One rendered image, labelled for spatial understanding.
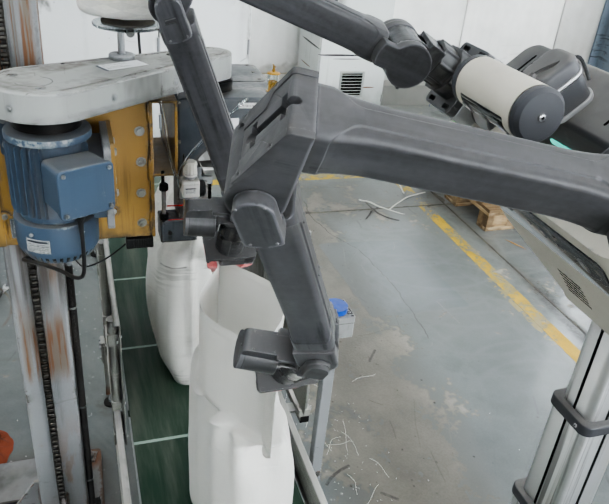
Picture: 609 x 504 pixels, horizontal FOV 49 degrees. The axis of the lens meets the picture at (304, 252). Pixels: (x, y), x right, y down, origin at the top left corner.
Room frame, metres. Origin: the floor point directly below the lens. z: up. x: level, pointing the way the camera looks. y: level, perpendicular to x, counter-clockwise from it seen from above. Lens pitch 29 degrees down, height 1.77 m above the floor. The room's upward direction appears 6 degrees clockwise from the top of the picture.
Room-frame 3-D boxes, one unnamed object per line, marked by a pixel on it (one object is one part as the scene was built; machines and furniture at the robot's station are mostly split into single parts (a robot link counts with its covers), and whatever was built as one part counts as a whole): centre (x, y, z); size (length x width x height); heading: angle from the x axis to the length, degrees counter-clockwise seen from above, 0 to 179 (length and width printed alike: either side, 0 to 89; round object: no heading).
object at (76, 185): (1.06, 0.40, 1.25); 0.10 x 0.08 x 0.12; 135
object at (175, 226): (1.36, 0.29, 1.04); 0.08 x 0.06 x 0.05; 110
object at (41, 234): (1.13, 0.47, 1.21); 0.15 x 0.15 x 0.25
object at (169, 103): (1.42, 0.35, 1.26); 0.22 x 0.05 x 0.16; 20
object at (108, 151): (1.22, 0.42, 1.23); 0.28 x 0.07 x 0.16; 20
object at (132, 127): (1.37, 0.53, 1.18); 0.34 x 0.25 x 0.31; 110
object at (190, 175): (1.31, 0.25, 1.14); 0.05 x 0.04 x 0.16; 110
